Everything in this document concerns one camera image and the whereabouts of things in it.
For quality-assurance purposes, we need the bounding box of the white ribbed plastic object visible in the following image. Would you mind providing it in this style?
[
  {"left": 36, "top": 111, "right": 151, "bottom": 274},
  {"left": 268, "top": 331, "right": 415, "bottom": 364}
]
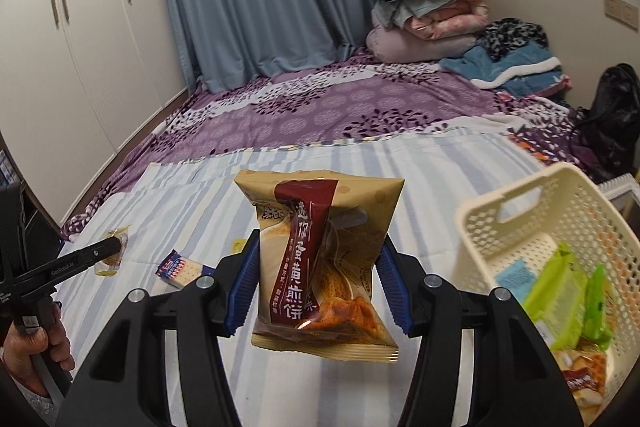
[{"left": 597, "top": 174, "right": 640, "bottom": 212}]

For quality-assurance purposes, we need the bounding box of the pink folded quilt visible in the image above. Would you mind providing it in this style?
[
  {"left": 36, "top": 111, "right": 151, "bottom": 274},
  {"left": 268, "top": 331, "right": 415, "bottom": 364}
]
[{"left": 405, "top": 2, "right": 491, "bottom": 40}]

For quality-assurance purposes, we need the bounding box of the light blue snack packet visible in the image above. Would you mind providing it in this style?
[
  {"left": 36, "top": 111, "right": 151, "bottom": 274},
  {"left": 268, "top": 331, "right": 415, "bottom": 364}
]
[{"left": 495, "top": 258, "right": 537, "bottom": 293}]

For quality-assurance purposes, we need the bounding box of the striped bed sheet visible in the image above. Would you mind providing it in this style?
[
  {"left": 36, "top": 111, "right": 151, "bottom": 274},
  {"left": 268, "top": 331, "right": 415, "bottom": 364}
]
[{"left": 50, "top": 122, "right": 551, "bottom": 427}]

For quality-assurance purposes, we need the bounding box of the cream plastic basket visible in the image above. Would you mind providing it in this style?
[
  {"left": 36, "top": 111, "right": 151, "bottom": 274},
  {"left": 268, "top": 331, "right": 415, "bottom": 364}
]
[{"left": 454, "top": 162, "right": 640, "bottom": 427}]

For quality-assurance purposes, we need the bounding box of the large green snack packet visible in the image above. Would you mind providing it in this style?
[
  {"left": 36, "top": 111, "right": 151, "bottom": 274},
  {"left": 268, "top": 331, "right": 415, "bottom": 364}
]
[{"left": 522, "top": 242, "right": 590, "bottom": 350}]

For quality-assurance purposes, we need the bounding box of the person's left hand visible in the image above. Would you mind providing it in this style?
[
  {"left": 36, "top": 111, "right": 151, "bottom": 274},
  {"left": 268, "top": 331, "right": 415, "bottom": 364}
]
[{"left": 2, "top": 299, "right": 76, "bottom": 390}]

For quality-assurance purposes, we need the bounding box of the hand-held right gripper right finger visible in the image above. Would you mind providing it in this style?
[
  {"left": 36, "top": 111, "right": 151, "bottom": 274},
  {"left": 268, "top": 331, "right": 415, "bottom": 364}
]
[{"left": 377, "top": 242, "right": 586, "bottom": 427}]

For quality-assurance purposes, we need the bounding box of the blue cracker packet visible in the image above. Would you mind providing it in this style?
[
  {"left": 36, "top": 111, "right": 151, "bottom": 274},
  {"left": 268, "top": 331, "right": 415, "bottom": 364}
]
[{"left": 156, "top": 249, "right": 217, "bottom": 290}]

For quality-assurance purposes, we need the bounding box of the narrow green snack packet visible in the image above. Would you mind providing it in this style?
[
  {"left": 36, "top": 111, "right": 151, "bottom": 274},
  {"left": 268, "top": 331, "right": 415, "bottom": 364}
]
[{"left": 580, "top": 264, "right": 613, "bottom": 350}]

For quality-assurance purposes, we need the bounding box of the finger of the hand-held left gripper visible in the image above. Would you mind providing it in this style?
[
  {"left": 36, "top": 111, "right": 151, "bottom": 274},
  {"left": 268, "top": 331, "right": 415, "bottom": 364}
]
[{"left": 47, "top": 236, "right": 123, "bottom": 282}]

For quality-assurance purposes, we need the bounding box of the small yellow snack packet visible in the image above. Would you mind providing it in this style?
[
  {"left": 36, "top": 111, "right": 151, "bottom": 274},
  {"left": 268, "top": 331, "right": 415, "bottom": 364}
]
[{"left": 95, "top": 227, "right": 132, "bottom": 279}]

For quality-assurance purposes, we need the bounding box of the beige wall socket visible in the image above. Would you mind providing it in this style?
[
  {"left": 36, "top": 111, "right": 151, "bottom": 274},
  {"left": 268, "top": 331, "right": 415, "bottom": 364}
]
[{"left": 602, "top": 0, "right": 640, "bottom": 30}]

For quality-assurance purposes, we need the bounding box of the person's left forearm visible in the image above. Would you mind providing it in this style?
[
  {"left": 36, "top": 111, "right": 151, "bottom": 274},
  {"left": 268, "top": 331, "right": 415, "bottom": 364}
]
[{"left": 0, "top": 367, "right": 57, "bottom": 427}]

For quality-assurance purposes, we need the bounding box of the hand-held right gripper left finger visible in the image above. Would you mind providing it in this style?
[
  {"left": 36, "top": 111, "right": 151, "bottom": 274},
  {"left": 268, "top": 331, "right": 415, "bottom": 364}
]
[{"left": 55, "top": 229, "right": 263, "bottom": 427}]

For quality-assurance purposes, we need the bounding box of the black bag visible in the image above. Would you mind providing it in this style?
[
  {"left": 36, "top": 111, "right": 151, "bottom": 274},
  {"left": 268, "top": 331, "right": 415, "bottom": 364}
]
[{"left": 575, "top": 63, "right": 640, "bottom": 182}]

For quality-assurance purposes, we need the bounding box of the white wardrobe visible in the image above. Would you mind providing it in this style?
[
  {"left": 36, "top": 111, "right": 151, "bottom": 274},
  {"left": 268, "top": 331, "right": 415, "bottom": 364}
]
[{"left": 0, "top": 0, "right": 188, "bottom": 228}]

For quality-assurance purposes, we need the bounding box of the tan snack packet red label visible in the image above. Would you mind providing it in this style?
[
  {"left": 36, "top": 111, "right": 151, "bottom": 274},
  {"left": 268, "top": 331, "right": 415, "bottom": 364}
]
[
  {"left": 235, "top": 168, "right": 405, "bottom": 364},
  {"left": 552, "top": 347, "right": 608, "bottom": 413}
]

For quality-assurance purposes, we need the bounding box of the pale green folded blanket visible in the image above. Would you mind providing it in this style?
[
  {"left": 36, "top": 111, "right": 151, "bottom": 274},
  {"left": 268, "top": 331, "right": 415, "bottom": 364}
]
[{"left": 372, "top": 0, "right": 493, "bottom": 28}]

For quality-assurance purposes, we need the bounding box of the purple floral bedsheet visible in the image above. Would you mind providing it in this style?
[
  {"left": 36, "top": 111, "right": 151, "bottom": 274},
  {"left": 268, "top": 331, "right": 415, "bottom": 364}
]
[{"left": 60, "top": 47, "right": 601, "bottom": 243}]

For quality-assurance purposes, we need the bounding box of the leopard print garment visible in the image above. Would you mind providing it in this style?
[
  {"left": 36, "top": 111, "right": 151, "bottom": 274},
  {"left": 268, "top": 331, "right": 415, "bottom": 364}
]
[{"left": 475, "top": 18, "right": 548, "bottom": 60}]

